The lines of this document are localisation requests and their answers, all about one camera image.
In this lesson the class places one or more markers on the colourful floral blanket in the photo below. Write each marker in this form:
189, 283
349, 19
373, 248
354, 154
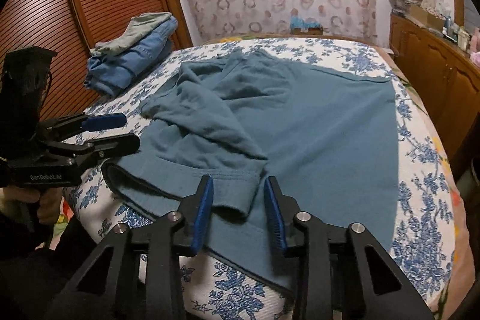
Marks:
328, 118

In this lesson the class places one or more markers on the stack of newspapers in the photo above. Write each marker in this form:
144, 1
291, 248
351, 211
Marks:
401, 7

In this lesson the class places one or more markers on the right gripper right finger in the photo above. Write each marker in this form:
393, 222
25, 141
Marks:
281, 211

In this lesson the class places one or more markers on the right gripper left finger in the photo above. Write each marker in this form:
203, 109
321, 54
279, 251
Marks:
196, 211

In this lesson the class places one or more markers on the teal blue pants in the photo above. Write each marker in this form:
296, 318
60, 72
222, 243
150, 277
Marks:
328, 137

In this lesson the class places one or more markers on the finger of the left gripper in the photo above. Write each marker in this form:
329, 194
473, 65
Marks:
65, 127
95, 150

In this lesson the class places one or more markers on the wooden sideboard cabinet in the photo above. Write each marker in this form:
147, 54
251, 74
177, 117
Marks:
447, 84

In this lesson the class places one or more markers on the folded grey garment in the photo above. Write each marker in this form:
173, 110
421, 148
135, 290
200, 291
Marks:
138, 28

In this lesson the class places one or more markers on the blue floral white bedspread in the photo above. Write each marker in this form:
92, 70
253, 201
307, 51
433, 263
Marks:
424, 237

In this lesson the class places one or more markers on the folded blue denim jeans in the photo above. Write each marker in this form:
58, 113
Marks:
111, 75

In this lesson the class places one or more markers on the cardboard box with blue items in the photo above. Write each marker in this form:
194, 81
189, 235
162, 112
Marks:
306, 27

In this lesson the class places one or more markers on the person's left hand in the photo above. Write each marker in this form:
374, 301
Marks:
47, 203

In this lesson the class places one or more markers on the pink item on sideboard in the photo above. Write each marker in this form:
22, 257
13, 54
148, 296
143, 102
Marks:
475, 47

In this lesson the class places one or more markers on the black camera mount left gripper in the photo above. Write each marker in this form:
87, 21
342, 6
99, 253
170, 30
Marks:
25, 78

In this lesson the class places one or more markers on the cardboard box on sideboard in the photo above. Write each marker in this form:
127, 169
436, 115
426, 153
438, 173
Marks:
426, 18

